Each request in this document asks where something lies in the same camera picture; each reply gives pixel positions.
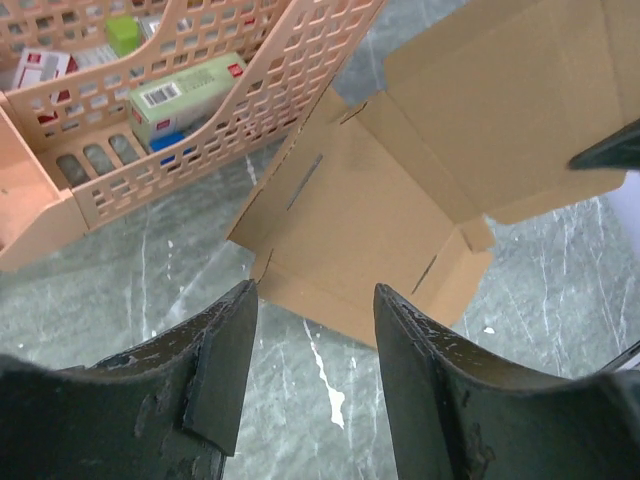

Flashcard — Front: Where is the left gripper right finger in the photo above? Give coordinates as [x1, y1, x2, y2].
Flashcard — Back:
[374, 284, 639, 479]

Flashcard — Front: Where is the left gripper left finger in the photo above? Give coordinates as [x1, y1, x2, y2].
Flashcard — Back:
[1, 280, 258, 479]

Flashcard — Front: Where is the blue item in organizer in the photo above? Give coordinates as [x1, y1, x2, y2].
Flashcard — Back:
[149, 132, 193, 166]

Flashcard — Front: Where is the red and white carton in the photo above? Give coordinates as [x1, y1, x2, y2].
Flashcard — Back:
[10, 48, 79, 121]

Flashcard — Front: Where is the brown cardboard box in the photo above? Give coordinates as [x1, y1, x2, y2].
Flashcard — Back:
[229, 1, 639, 345]

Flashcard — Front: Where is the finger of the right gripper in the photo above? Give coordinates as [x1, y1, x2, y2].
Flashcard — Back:
[568, 120, 640, 170]

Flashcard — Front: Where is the small green box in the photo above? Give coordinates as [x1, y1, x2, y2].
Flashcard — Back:
[105, 15, 139, 57]

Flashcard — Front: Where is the green and white carton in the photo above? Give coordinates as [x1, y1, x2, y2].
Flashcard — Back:
[128, 52, 247, 151]

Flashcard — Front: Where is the orange plastic file organizer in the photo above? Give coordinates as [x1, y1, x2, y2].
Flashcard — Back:
[1, 0, 382, 271]

